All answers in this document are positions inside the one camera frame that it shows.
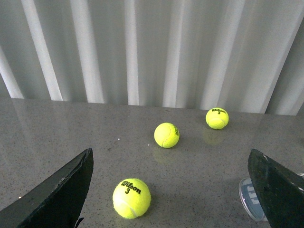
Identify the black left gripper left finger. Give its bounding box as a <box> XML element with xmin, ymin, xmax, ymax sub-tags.
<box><xmin>0</xmin><ymin>148</ymin><xmax>94</xmax><ymax>228</ymax></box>

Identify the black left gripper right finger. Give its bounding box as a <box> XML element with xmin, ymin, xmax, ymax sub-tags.
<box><xmin>247</xmin><ymin>149</ymin><xmax>304</xmax><ymax>228</ymax></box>

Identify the white Wilson tennis ball can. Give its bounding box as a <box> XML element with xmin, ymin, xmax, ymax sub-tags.
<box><xmin>238</xmin><ymin>172</ymin><xmax>304</xmax><ymax>222</ymax></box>

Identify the near yellow Wilson tennis ball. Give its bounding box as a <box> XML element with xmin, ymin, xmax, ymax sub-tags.
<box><xmin>112</xmin><ymin>178</ymin><xmax>152</xmax><ymax>219</ymax></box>

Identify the yellow wilson tennis ball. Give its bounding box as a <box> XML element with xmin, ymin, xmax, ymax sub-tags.
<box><xmin>112</xmin><ymin>178</ymin><xmax>152</xmax><ymax>219</ymax></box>
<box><xmin>205</xmin><ymin>107</ymin><xmax>229</xmax><ymax>130</ymax></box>

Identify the far yellow Wilson tennis ball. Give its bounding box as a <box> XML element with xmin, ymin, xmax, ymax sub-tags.
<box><xmin>205</xmin><ymin>107</ymin><xmax>229</xmax><ymax>130</ymax></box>

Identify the middle yellow tennis ball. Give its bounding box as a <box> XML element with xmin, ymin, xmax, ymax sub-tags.
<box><xmin>154</xmin><ymin>123</ymin><xmax>180</xmax><ymax>148</ymax></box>

